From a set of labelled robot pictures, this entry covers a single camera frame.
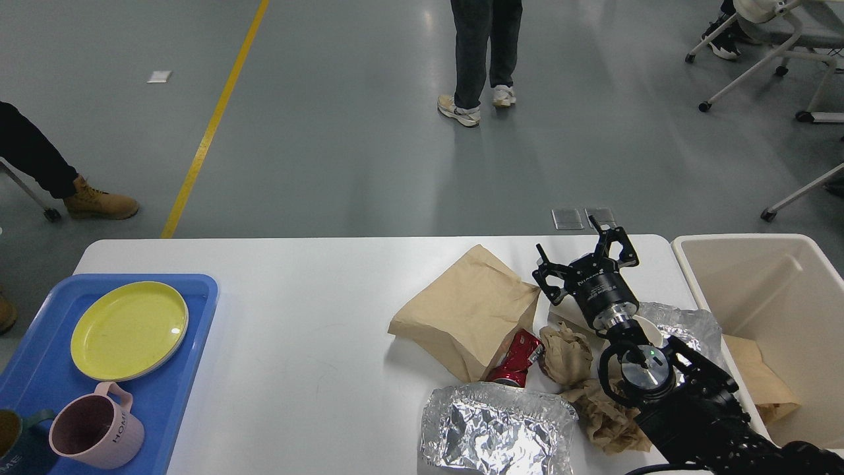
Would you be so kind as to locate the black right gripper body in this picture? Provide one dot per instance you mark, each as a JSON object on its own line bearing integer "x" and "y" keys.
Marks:
{"x": 601, "y": 292}

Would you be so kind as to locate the brown paper bag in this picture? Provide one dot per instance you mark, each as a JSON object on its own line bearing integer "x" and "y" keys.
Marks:
{"x": 469, "y": 315}

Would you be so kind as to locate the yellow plate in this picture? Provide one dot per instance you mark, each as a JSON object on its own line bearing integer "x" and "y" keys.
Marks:
{"x": 139, "y": 297}

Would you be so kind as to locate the dark green mug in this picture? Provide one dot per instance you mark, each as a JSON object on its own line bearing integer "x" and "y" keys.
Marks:
{"x": 25, "y": 446}

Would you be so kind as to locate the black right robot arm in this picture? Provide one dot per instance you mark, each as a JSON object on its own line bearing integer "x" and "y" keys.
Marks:
{"x": 686, "y": 403}

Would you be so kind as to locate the right floor outlet cover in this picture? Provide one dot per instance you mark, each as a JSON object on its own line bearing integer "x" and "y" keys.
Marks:
{"x": 602, "y": 215}

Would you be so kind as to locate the floor outlet cover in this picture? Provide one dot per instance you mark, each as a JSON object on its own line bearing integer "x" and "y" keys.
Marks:
{"x": 602, "y": 215}
{"x": 567, "y": 219}

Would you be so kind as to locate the crushed red soda can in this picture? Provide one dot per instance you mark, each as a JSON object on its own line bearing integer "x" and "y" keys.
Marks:
{"x": 524, "y": 350}

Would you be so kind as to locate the crumpled brown paper ball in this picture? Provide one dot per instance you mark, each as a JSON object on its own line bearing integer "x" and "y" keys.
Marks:
{"x": 567, "y": 357}

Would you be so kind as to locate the left floor outlet cover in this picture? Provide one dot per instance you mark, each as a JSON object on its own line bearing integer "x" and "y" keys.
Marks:
{"x": 567, "y": 219}

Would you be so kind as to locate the rear aluminium foil piece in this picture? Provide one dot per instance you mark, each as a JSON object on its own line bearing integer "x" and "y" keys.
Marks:
{"x": 698, "y": 328}

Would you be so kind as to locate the crumpled brown paper napkin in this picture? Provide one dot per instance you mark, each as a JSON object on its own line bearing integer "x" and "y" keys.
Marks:
{"x": 609, "y": 426}

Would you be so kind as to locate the beige plastic bin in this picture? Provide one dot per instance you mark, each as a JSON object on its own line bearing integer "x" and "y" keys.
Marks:
{"x": 780, "y": 291}

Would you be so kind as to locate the front aluminium foil tray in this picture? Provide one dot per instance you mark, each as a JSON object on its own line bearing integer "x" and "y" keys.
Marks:
{"x": 491, "y": 428}

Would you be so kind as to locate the left beige sneaker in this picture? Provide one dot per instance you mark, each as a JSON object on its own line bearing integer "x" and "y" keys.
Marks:
{"x": 466, "y": 117}

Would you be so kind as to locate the beige sneaker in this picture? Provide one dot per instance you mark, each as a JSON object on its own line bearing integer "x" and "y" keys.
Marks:
{"x": 466, "y": 117}
{"x": 503, "y": 96}

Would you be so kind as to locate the brown paper in bin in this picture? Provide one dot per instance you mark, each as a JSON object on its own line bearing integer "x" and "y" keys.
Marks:
{"x": 772, "y": 397}

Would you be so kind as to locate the right beige sneaker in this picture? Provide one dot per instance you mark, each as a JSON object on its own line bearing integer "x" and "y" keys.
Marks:
{"x": 503, "y": 96}

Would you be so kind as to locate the seated person black shoe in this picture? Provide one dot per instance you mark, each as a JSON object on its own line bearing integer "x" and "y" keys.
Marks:
{"x": 720, "y": 35}

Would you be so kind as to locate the passing person grey jeans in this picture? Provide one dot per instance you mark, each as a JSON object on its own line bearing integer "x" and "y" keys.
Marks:
{"x": 487, "y": 34}

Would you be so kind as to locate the white office chair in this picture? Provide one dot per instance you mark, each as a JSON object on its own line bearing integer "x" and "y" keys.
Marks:
{"x": 793, "y": 29}

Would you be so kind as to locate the pink plate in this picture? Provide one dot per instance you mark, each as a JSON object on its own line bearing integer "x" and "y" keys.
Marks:
{"x": 117, "y": 346}

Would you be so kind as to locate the tan work boot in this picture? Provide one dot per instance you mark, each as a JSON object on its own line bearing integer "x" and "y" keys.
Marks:
{"x": 88, "y": 202}

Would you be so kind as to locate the pink mug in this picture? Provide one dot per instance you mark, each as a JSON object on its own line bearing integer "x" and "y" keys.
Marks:
{"x": 98, "y": 429}

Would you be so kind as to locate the grey chair leg caster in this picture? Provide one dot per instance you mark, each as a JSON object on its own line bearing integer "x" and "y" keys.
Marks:
{"x": 51, "y": 214}

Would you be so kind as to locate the blue plastic tray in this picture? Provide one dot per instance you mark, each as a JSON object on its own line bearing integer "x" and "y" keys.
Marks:
{"x": 41, "y": 374}

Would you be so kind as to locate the black trouser leg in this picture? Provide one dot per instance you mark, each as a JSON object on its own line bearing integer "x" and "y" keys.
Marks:
{"x": 26, "y": 148}

